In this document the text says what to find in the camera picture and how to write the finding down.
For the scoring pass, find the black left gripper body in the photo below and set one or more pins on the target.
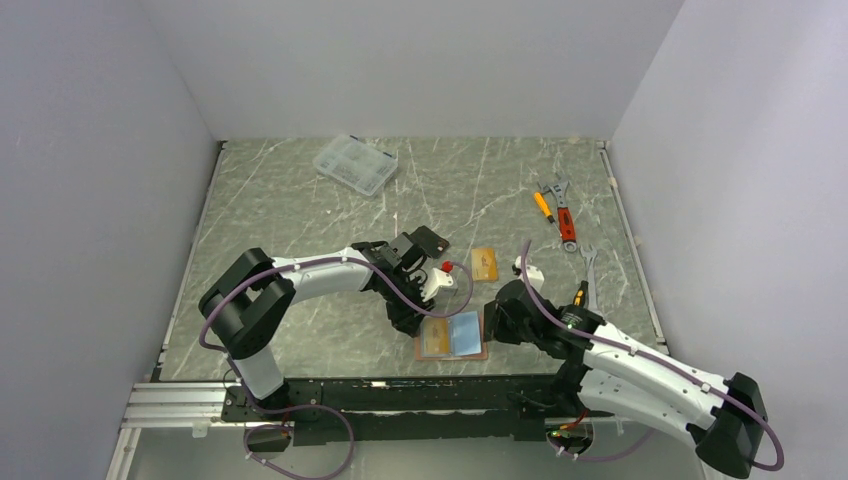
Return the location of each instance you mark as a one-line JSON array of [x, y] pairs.
[[399, 311]]

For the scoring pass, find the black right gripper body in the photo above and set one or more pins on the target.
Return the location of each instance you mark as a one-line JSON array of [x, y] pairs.
[[503, 329]]

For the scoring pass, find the gold credit card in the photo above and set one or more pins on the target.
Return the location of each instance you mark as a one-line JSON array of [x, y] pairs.
[[435, 338]]

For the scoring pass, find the brown leather card holder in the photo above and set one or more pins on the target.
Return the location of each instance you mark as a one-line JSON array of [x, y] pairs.
[[459, 337]]

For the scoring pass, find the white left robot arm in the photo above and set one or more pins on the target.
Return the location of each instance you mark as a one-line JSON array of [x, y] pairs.
[[246, 305]]

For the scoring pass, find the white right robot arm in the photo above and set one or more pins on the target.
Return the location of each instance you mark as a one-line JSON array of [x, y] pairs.
[[603, 369]]

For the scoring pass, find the silver combination wrench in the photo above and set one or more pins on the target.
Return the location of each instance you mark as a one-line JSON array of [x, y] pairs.
[[587, 293]]

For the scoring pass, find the clear plastic organizer box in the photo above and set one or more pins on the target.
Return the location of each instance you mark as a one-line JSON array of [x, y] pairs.
[[354, 163]]

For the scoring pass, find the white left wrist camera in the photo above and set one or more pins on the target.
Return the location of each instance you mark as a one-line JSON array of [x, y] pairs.
[[439, 282]]

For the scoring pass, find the red handled adjustable wrench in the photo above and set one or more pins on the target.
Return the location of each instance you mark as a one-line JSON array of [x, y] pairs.
[[555, 195]]

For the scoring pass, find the yellow handled screwdriver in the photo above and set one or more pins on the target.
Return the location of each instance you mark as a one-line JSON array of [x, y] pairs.
[[544, 207]]

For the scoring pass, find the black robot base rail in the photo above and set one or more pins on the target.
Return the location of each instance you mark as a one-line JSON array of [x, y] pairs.
[[321, 410]]

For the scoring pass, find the aluminium frame rail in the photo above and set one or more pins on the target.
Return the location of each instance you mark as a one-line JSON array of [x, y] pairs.
[[164, 405]]

